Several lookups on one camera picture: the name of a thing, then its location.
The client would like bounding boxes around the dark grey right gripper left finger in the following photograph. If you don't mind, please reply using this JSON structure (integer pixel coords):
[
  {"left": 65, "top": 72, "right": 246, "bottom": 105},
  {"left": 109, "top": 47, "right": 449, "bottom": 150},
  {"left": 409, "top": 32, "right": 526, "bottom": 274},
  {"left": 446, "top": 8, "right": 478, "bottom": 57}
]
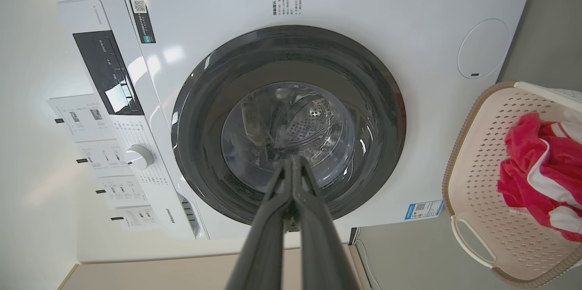
[{"left": 226, "top": 159, "right": 294, "bottom": 290}]

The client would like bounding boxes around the cream perforated laundry basket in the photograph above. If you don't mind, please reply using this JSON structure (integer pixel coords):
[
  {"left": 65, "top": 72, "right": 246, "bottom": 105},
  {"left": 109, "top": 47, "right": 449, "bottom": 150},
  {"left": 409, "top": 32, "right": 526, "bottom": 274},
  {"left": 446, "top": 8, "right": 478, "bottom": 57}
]
[{"left": 442, "top": 81, "right": 582, "bottom": 289}]

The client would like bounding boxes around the blue energy label sticker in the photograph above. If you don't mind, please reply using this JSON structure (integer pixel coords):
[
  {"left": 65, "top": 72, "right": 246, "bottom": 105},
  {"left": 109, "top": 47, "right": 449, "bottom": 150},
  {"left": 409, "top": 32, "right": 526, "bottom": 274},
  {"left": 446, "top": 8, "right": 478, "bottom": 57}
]
[{"left": 405, "top": 200, "right": 444, "bottom": 220}]

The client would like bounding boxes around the black washer display panel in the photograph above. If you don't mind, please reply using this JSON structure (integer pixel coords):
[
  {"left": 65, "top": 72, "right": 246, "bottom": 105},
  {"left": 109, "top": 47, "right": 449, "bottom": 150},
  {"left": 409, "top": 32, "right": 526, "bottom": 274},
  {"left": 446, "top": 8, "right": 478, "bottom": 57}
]
[{"left": 73, "top": 30, "right": 144, "bottom": 116}]

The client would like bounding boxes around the round white filter cover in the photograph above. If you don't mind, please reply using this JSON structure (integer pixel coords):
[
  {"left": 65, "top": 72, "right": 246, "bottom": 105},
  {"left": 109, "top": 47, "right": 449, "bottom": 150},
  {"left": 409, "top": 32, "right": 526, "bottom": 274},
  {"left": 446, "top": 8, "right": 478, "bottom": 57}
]
[{"left": 457, "top": 19, "right": 510, "bottom": 79}]

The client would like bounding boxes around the dark round washer door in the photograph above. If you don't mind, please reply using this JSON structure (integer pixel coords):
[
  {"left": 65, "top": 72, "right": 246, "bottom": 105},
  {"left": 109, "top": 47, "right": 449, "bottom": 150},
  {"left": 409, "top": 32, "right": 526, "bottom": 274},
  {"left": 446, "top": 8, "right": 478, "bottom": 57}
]
[{"left": 171, "top": 25, "right": 406, "bottom": 226}]

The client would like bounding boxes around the dark QR code sticker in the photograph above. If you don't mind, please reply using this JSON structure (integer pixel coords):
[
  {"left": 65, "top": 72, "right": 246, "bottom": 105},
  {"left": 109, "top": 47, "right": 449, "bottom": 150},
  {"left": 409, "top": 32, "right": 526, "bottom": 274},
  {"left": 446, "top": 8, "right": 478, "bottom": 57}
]
[{"left": 130, "top": 0, "right": 156, "bottom": 44}]

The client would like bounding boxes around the white instruction sheet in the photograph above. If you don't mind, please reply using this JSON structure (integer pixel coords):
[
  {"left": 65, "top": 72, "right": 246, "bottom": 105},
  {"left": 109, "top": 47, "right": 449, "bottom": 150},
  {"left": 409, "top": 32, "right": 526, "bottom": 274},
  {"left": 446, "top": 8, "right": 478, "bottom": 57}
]
[
  {"left": 95, "top": 176, "right": 151, "bottom": 209},
  {"left": 75, "top": 140, "right": 133, "bottom": 178},
  {"left": 47, "top": 94, "right": 116, "bottom": 143},
  {"left": 110, "top": 206, "right": 160, "bottom": 231}
]

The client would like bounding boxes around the white washer dial knob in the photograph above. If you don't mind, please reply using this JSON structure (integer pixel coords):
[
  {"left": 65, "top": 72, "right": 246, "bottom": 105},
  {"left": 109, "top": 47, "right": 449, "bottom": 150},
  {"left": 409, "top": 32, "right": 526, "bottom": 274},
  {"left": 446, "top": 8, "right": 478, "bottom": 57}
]
[{"left": 125, "top": 145, "right": 155, "bottom": 171}]

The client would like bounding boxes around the red and white garment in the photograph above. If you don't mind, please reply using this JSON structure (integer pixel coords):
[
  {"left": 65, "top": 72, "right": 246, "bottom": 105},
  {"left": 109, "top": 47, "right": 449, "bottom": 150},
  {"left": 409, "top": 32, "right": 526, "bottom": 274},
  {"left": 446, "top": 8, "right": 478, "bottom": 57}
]
[{"left": 497, "top": 113, "right": 582, "bottom": 242}]

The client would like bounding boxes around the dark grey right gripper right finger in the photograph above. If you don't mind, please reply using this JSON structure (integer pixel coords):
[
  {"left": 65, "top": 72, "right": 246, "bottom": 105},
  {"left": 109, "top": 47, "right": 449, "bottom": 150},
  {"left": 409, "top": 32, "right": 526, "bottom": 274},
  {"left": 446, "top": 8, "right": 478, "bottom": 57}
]
[{"left": 293, "top": 155, "right": 361, "bottom": 290}]

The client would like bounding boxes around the thin white cable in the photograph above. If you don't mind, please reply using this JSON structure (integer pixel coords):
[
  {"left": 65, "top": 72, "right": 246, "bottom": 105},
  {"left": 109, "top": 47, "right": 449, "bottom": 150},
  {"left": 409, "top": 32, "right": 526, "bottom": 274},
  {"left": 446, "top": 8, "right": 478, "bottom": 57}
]
[{"left": 354, "top": 228, "right": 382, "bottom": 290}]

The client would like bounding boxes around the beige cabinet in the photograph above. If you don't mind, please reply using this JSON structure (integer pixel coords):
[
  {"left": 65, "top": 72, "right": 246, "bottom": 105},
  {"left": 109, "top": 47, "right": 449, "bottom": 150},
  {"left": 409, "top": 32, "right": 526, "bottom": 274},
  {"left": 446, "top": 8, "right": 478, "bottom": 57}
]
[{"left": 57, "top": 245, "right": 371, "bottom": 290}]

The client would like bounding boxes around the white front-load washing machine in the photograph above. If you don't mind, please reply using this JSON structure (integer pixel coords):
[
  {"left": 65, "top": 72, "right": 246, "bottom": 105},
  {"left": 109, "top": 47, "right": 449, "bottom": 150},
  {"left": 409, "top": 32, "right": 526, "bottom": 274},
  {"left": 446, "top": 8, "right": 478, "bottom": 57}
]
[{"left": 58, "top": 0, "right": 531, "bottom": 241}]

